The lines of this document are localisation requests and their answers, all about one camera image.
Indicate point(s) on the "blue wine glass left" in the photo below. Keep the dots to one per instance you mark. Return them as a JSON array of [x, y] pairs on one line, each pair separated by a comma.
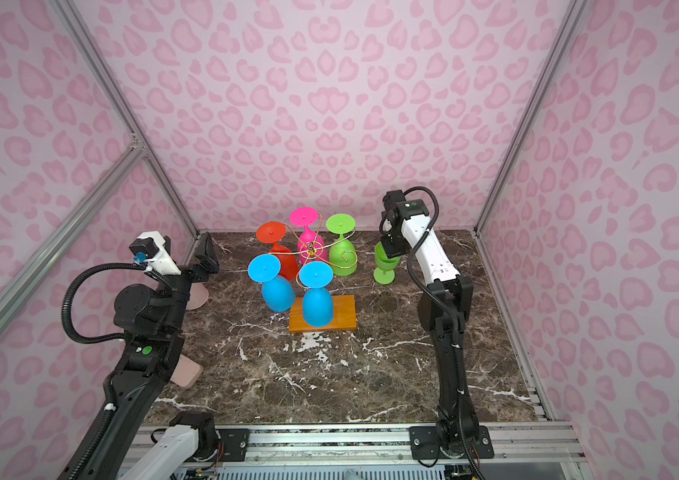
[[276, 291]]

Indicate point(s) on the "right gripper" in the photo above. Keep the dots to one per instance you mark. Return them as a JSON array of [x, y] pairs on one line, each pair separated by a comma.
[[389, 250]]

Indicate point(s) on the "pink pen holder cup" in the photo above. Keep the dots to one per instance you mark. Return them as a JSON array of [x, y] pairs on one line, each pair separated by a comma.
[[198, 296]]

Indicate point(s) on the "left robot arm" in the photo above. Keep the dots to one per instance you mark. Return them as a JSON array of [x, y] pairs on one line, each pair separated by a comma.
[[150, 324]]

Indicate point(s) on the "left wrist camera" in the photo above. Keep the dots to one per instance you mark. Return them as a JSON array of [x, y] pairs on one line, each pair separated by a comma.
[[150, 252]]

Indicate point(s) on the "green wine glass front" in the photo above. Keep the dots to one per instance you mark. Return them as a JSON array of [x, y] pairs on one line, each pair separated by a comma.
[[385, 271]]

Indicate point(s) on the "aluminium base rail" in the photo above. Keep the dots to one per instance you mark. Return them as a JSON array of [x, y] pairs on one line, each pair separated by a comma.
[[172, 451]]

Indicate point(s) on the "blue wine glass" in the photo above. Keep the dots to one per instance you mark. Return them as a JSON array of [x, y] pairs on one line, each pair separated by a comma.
[[276, 291], [317, 303]]

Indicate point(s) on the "red wine glass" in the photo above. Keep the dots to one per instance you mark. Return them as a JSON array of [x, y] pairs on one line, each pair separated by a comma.
[[273, 233]]

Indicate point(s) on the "green wine glass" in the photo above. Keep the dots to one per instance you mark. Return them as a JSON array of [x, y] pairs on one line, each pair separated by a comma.
[[385, 271], [342, 255]]

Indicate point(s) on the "diagonal aluminium frame bar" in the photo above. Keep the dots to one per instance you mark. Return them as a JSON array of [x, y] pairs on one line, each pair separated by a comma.
[[15, 295]]

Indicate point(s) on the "blue wine glass front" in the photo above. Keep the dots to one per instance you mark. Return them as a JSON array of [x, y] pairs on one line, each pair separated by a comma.
[[317, 303]]

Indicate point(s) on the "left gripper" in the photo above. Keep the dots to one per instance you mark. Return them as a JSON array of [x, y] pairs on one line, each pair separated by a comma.
[[205, 265]]

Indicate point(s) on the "wooden rack base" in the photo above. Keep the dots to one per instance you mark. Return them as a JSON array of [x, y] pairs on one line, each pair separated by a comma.
[[345, 316]]

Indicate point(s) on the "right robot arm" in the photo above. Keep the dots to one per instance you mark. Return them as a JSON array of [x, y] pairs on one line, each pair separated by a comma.
[[408, 229]]

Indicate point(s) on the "magenta wine glass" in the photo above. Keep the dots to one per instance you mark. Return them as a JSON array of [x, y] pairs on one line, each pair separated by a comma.
[[310, 244]]

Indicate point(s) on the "pink sponge block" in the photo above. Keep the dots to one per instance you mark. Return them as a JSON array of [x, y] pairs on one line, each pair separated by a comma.
[[186, 373]]

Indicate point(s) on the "gold wire glass rack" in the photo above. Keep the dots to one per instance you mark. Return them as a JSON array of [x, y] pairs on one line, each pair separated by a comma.
[[338, 258]]

